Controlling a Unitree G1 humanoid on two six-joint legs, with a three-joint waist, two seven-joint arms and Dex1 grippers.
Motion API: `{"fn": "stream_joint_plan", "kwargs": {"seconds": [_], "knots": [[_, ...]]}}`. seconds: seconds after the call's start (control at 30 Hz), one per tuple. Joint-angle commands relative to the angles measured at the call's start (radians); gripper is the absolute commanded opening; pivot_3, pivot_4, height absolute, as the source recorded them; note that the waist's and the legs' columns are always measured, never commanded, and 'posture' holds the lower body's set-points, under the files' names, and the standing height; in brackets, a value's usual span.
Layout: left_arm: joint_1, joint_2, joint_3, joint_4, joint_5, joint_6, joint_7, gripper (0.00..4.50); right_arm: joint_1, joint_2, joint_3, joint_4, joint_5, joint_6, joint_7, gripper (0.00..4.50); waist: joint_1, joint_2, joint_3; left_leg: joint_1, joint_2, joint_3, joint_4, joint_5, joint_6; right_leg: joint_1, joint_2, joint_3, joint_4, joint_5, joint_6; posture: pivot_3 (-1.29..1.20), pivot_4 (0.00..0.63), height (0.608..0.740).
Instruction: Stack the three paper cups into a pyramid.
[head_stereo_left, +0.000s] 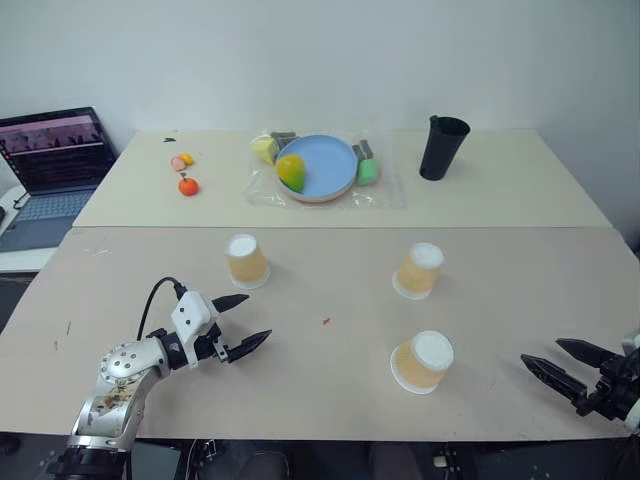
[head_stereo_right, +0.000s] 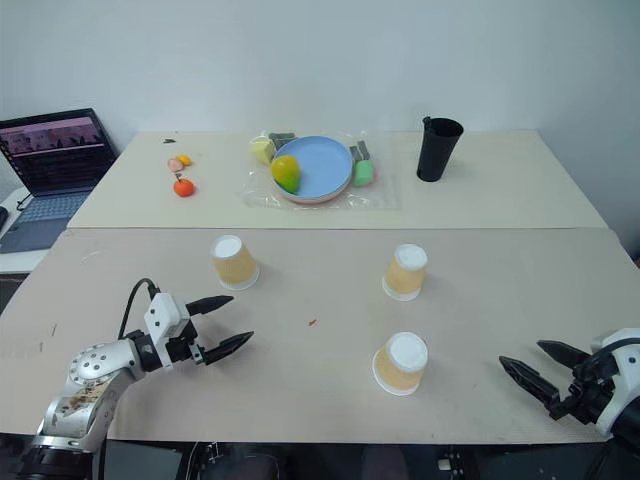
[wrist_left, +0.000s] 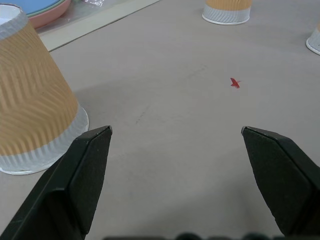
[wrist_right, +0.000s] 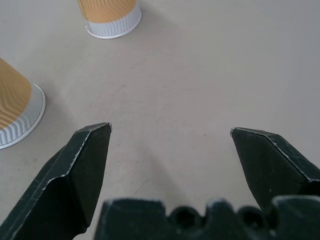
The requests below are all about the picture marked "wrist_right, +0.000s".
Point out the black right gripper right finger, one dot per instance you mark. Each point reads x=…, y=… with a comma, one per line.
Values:
x=270, y=165

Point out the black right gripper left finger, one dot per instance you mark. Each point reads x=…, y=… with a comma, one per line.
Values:
x=75, y=180

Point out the brown ripple paper cup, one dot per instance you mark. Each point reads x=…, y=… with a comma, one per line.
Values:
x=113, y=15
x=15, y=105

